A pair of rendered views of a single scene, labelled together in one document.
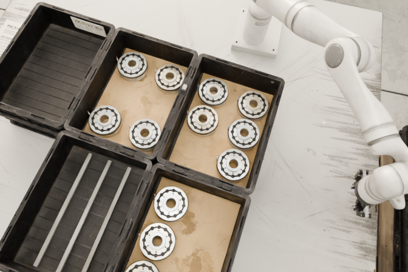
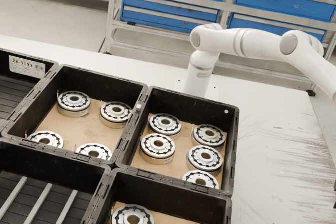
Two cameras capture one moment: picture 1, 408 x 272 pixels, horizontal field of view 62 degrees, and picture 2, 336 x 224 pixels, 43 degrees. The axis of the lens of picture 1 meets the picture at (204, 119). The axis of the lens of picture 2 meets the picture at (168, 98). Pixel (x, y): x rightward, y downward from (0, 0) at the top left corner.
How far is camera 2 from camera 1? 59 cm
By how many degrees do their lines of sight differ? 35
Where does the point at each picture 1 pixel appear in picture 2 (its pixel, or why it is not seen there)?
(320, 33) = (269, 45)
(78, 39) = (10, 83)
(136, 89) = (78, 124)
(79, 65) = (11, 103)
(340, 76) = (299, 56)
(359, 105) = (323, 73)
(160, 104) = (107, 136)
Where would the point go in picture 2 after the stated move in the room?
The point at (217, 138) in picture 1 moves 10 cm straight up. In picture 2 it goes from (175, 166) to (182, 140)
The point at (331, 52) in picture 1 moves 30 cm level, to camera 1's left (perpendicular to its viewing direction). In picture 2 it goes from (286, 42) to (176, 27)
